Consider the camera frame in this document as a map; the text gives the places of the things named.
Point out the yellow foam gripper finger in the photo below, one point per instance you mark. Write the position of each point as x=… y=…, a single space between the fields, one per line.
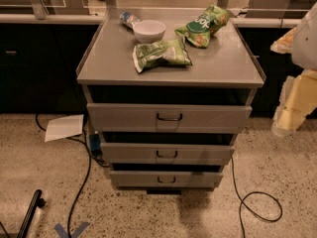
x=297 y=100

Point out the grey bottom drawer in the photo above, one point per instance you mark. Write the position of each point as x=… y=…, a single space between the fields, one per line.
x=165 y=179

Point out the grey drawer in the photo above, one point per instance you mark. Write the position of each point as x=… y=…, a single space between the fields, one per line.
x=165 y=179
x=177 y=154
x=115 y=117

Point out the grey drawer cabinet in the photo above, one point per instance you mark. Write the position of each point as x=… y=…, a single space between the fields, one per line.
x=222 y=74

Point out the grey middle drawer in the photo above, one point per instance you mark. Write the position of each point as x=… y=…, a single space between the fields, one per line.
x=177 y=154

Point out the grey top drawer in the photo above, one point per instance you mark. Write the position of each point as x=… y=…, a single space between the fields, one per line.
x=115 y=117

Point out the green chip bag rear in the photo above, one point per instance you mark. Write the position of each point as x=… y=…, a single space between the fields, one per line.
x=199 y=31

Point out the green chip bag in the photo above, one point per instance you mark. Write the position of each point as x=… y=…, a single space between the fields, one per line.
x=199 y=31
x=164 y=52

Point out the green chip bag front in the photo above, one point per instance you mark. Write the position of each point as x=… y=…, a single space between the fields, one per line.
x=164 y=52

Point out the white bowl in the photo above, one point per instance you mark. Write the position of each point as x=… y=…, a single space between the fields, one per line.
x=149 y=31

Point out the blue silver snack packet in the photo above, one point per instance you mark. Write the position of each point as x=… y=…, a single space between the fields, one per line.
x=128 y=19

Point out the blue power adapter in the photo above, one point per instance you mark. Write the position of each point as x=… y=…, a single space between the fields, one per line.
x=94 y=142

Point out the white paper sheet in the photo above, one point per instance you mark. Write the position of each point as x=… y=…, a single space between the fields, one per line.
x=64 y=127

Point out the dark counter cabinets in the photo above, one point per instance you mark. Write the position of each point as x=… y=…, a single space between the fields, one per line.
x=38 y=65

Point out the black bar foot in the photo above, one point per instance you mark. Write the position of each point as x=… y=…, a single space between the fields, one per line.
x=36 y=202

